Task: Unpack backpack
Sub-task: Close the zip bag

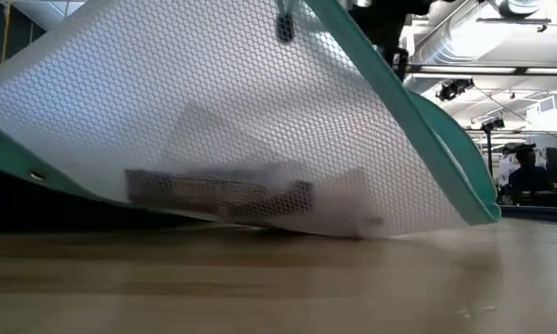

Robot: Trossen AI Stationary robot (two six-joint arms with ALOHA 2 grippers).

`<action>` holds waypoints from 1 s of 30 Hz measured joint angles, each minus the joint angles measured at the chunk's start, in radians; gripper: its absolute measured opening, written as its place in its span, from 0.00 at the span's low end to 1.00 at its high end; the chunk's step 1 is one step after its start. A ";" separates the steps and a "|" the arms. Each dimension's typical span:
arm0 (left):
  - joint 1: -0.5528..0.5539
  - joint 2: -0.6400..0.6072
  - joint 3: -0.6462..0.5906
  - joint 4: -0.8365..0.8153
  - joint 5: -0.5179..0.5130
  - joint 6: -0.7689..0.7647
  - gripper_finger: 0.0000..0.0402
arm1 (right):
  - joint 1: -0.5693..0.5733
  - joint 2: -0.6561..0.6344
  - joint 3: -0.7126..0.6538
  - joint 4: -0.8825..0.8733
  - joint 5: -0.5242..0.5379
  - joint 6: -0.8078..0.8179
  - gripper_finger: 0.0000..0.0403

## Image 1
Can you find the black tripod stand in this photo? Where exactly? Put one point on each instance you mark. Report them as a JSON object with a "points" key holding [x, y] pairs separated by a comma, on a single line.
{"points": [[494, 124]]}

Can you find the flat brown box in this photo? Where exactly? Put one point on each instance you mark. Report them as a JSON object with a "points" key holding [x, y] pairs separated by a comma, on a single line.
{"points": [[190, 192]]}

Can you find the black aluminium table frame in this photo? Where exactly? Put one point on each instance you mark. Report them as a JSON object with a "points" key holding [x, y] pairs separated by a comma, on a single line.
{"points": [[538, 214]]}

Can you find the long ceiling light fixture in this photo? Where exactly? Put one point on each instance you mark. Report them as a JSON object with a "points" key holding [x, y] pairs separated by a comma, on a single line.
{"points": [[469, 70]]}

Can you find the white cloth item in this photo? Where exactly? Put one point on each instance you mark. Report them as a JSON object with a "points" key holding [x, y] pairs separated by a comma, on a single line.
{"points": [[506, 169]]}

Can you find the black backpack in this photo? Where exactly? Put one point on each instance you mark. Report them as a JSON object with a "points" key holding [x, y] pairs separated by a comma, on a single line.
{"points": [[28, 213]]}

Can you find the silver ventilation duct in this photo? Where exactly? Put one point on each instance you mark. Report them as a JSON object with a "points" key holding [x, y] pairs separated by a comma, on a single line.
{"points": [[464, 42]]}

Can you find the person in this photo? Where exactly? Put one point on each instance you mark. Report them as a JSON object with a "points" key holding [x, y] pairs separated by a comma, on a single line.
{"points": [[531, 178]]}

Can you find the white mesh zip pouch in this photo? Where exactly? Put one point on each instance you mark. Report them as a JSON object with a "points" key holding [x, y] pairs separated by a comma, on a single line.
{"points": [[213, 93]]}

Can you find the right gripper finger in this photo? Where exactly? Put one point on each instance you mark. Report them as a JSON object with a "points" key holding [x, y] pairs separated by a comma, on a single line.
{"points": [[401, 62]]}

